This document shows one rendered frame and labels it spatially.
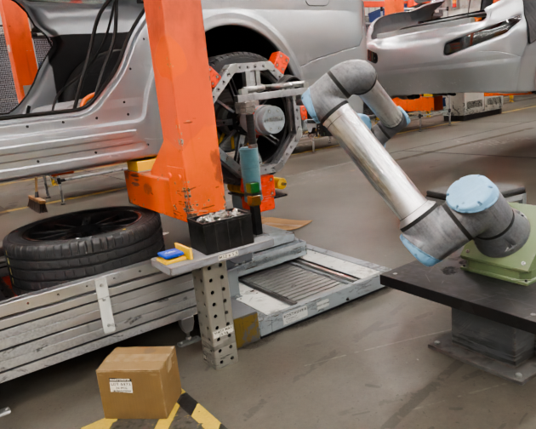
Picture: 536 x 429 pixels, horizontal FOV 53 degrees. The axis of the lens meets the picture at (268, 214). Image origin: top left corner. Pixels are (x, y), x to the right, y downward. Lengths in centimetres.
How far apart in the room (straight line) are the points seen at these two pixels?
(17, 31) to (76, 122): 231
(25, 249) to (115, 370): 67
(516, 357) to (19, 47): 398
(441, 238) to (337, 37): 167
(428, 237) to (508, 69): 305
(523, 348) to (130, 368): 131
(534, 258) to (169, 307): 135
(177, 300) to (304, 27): 161
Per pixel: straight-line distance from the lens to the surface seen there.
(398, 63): 506
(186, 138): 207
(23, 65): 470
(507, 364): 206
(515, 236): 196
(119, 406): 194
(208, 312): 201
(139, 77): 259
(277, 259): 286
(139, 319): 220
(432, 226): 184
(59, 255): 221
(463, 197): 183
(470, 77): 475
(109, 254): 221
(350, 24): 328
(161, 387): 184
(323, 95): 188
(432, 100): 653
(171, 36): 207
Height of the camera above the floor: 102
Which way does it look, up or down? 14 degrees down
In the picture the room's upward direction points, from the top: 6 degrees counter-clockwise
